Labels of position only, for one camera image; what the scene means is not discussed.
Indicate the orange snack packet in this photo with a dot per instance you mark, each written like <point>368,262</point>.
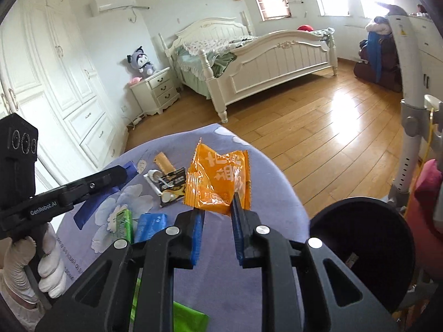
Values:
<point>214,176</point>

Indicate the person's left hand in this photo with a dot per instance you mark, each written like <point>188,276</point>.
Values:
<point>19,266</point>

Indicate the white cabinet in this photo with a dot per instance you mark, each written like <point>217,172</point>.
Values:
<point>431,48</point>

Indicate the red item on bed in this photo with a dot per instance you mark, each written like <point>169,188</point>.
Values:
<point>304,27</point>

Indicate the green printed packet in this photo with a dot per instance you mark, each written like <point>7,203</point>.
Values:
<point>125,224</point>

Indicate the person's left forearm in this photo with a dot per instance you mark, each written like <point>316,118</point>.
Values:
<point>17,314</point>

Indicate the cream wooden bed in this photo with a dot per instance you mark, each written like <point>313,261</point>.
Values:
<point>277,65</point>

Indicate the light blue packet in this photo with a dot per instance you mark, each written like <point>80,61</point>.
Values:
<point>149,226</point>

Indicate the pink cloth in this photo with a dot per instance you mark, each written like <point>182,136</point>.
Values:
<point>427,214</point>

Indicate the bright green packet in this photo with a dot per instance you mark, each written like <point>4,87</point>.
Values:
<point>192,318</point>

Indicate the white adjustable stand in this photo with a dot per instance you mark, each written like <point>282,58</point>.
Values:
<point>408,76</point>

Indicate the white wardrobe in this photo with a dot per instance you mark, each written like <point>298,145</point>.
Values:
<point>52,76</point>

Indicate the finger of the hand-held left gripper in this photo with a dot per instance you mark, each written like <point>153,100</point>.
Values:
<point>103,177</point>
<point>103,193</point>

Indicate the black snack packet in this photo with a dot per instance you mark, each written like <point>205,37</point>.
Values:
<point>174,186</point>

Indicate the purple plush toy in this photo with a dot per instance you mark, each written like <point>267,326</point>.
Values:
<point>141,61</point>

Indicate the pile of clothes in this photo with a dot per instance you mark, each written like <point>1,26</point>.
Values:
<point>379,26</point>

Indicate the small pink plush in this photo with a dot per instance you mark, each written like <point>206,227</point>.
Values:
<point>135,81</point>

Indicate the dark brown armchair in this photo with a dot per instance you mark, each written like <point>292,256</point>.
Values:
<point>391,62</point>

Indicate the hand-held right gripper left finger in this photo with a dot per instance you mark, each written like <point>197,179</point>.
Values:
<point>195,238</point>

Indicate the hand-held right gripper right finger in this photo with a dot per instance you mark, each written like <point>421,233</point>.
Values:
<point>238,230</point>

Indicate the green bedspread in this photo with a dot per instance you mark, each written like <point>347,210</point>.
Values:
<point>221,62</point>

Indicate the small tan packet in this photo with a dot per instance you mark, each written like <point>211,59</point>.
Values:
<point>163,162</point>

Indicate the blue cloth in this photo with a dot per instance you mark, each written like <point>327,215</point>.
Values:
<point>375,55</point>

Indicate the black round bin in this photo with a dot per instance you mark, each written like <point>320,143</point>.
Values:
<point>363,249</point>

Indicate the white power strip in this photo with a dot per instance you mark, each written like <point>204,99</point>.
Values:
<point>134,121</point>

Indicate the cream nightstand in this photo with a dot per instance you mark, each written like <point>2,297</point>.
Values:
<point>157,90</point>

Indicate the small white tube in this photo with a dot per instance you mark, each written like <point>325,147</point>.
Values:
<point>154,179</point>

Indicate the white air conditioner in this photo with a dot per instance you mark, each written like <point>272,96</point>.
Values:
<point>112,4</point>

